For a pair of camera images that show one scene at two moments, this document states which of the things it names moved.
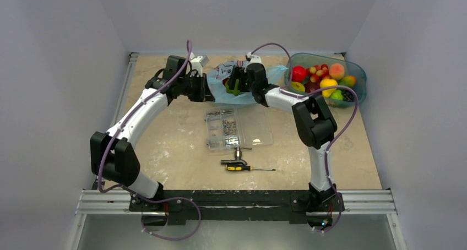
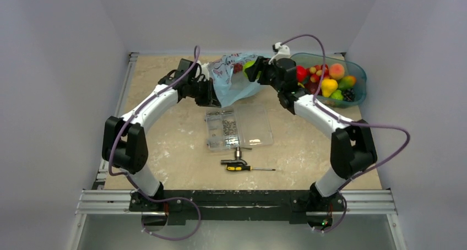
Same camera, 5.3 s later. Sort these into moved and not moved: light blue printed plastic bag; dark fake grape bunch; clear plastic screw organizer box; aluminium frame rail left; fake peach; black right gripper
Moved: light blue printed plastic bag; black right gripper
Not moved: clear plastic screw organizer box; aluminium frame rail left; fake peach; dark fake grape bunch
